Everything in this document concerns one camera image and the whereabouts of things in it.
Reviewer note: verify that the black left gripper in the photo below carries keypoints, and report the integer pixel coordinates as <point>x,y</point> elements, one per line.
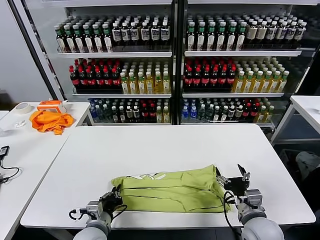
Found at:
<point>111,202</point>

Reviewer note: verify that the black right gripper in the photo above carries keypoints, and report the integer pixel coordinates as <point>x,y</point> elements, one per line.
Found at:
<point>237,186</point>

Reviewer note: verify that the yellow-green t-shirt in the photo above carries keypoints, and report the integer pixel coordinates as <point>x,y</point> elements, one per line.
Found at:
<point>170,195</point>

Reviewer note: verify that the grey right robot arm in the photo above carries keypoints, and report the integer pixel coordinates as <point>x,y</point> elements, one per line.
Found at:
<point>260,228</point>

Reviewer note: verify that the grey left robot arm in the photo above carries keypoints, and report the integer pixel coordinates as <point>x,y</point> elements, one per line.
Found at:
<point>92,231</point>

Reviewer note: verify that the dark bottle white cap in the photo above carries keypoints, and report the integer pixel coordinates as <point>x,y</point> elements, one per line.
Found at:
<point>136,113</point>
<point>122,115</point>
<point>224,114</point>
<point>129,113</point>
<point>114,115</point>
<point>217,114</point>
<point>231,112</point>
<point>239,112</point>

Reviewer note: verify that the cola bottle red cap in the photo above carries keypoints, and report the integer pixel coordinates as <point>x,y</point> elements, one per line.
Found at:
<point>205,80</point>
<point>92,80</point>
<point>116,80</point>
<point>255,111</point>
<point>100,80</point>
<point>145,113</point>
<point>214,80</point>
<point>189,80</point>
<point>222,80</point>
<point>247,112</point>
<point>83,80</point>
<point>75,80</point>
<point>231,80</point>
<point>152,113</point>
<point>197,80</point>
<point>108,80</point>

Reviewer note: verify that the yellow tea bottle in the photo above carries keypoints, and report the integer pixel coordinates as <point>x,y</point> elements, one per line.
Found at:
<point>166,115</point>
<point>269,115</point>
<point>133,85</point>
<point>248,83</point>
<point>159,115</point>
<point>266,83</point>
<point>239,83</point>
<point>158,85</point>
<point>141,85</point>
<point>261,115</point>
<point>124,85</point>
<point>166,85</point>
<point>257,83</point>
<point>149,85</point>
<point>283,83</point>
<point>274,83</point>

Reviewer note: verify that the green-tinted bottle white cap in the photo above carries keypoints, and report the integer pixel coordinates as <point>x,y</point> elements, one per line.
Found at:
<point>100,113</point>
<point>202,113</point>
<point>108,113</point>
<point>210,113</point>

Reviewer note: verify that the grey bag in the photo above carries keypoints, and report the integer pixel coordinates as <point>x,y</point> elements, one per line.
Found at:
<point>308,162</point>

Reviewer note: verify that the blue water bottle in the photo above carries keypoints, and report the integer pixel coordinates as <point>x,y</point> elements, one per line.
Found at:
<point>193,113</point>
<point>185,113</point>
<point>93,113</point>

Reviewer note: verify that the white side table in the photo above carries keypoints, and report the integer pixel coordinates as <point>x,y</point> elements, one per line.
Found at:
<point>307,105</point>
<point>37,150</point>

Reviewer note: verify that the crumpled orange cloth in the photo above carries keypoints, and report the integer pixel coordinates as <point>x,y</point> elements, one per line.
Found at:
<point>50,121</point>

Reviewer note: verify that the orange and white box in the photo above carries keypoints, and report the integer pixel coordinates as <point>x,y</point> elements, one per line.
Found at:
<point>51,106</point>

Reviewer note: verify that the small white crumpled object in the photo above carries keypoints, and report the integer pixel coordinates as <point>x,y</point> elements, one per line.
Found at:
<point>20,123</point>

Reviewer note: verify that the black power adapter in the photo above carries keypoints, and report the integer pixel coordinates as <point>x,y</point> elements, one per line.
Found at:
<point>4,150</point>

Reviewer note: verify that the white tape roll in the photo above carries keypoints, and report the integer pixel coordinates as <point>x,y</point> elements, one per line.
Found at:
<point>25,111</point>

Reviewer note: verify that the glass drinks display cabinet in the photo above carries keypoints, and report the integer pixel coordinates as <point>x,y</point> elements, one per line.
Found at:
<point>240,53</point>
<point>115,54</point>

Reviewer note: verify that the white flat sheet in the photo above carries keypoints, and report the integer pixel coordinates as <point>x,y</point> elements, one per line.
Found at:
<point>4,131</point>

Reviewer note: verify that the dark bottle green cap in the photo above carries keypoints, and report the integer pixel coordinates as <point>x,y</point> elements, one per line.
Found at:
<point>191,38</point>
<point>241,38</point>
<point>211,38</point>
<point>70,41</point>
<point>231,38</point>
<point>201,38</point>
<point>61,40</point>
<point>98,41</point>
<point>221,38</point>
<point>80,41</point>
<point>89,41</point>
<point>108,41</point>

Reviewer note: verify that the dark bottle beige label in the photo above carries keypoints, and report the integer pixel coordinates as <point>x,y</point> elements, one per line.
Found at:
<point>261,32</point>
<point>252,32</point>

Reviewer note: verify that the dark bottle blue-white label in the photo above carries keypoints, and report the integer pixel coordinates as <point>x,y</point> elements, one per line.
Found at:
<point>281,32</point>
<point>134,33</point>
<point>126,33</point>
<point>165,33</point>
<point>290,32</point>
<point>271,32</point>
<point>300,32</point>
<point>145,33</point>
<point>116,33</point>
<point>155,33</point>

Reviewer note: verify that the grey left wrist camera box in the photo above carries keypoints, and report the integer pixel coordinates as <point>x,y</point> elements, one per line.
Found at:
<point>94,208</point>

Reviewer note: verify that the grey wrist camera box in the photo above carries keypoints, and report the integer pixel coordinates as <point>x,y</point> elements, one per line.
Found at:
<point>253,198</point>
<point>94,208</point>

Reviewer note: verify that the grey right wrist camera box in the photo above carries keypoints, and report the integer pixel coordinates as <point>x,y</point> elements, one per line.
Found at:
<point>253,198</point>

